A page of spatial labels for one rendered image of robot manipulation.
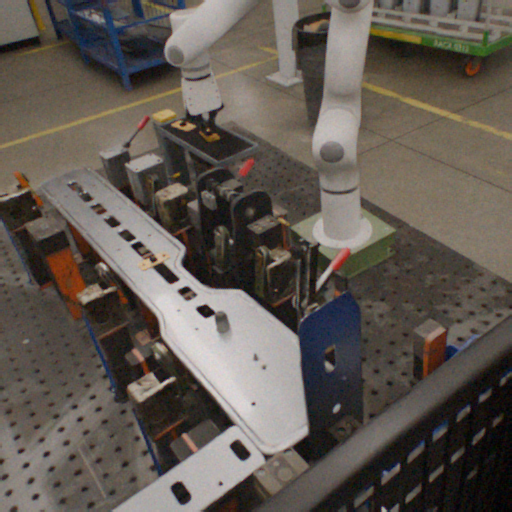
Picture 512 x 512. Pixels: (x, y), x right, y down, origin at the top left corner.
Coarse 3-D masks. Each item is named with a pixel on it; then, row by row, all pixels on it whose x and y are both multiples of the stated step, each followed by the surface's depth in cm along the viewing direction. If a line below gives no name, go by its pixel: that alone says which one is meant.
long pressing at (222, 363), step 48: (48, 192) 186; (96, 192) 182; (96, 240) 159; (144, 240) 156; (144, 288) 139; (192, 288) 137; (192, 336) 123; (240, 336) 121; (288, 336) 119; (240, 384) 111; (288, 384) 109; (288, 432) 101
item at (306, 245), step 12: (300, 240) 110; (312, 240) 110; (300, 252) 108; (312, 252) 109; (300, 264) 113; (312, 264) 110; (300, 276) 114; (312, 276) 112; (300, 288) 116; (312, 288) 114; (300, 300) 118; (312, 300) 116
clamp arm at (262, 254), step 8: (264, 248) 128; (256, 256) 129; (264, 256) 127; (256, 264) 130; (264, 264) 128; (256, 272) 132; (264, 272) 129; (256, 280) 133; (264, 280) 130; (256, 288) 133; (264, 288) 132; (264, 296) 133
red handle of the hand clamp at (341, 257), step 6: (342, 252) 117; (348, 252) 117; (336, 258) 117; (342, 258) 117; (330, 264) 118; (336, 264) 117; (342, 264) 118; (330, 270) 117; (324, 276) 117; (330, 276) 117; (318, 282) 118; (324, 282) 117; (318, 288) 117; (318, 294) 118
